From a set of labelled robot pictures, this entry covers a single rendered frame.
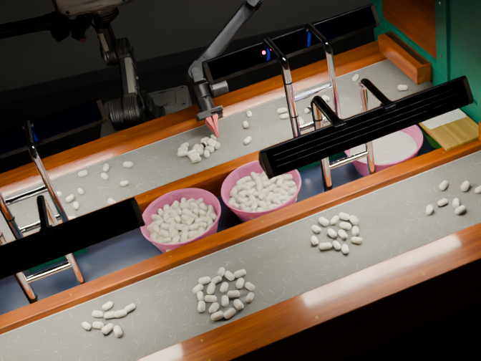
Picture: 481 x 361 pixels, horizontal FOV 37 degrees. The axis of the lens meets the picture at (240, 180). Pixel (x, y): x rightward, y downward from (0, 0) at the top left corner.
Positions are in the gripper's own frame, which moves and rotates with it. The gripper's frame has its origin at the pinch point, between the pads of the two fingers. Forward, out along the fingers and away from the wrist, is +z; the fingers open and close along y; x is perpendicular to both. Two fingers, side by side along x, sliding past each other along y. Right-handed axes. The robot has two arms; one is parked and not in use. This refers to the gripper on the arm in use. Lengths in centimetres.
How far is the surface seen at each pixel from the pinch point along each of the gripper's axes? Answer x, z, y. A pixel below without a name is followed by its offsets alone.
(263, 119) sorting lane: 2.8, -0.5, 18.7
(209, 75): -31.7, -11.4, 0.5
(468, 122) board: -31, 32, 76
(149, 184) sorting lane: -6.1, 10.4, -29.6
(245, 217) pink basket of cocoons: -27.0, 35.9, -4.7
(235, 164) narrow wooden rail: -14.4, 15.8, 0.4
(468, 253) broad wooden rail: -62, 71, 45
